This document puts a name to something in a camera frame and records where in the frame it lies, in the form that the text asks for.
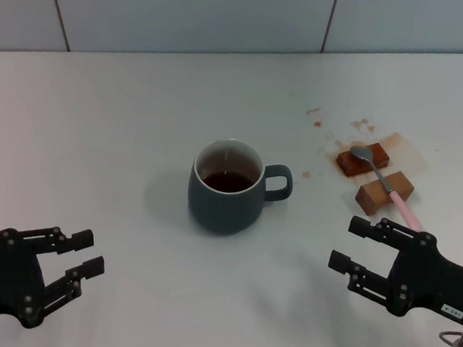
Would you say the pink handled metal spoon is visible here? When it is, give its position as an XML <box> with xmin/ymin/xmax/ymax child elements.
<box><xmin>343</xmin><ymin>144</ymin><xmax>430</xmax><ymax>232</ymax></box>

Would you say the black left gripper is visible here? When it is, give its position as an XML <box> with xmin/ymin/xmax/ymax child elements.
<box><xmin>0</xmin><ymin>221</ymin><xmax>109</xmax><ymax>340</ymax></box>

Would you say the light notched wooden block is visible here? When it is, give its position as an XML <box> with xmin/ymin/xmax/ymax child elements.
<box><xmin>353</xmin><ymin>167</ymin><xmax>416</xmax><ymax>220</ymax></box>

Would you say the grey ceramic mug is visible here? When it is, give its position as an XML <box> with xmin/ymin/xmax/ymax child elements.
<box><xmin>183</xmin><ymin>134</ymin><xmax>298</xmax><ymax>241</ymax></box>

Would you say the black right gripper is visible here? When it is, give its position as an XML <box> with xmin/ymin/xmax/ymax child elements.
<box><xmin>323</xmin><ymin>213</ymin><xmax>463</xmax><ymax>324</ymax></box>

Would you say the dark wet wooden block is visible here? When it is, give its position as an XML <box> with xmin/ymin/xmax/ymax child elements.
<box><xmin>335</xmin><ymin>138</ymin><xmax>392</xmax><ymax>181</ymax></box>

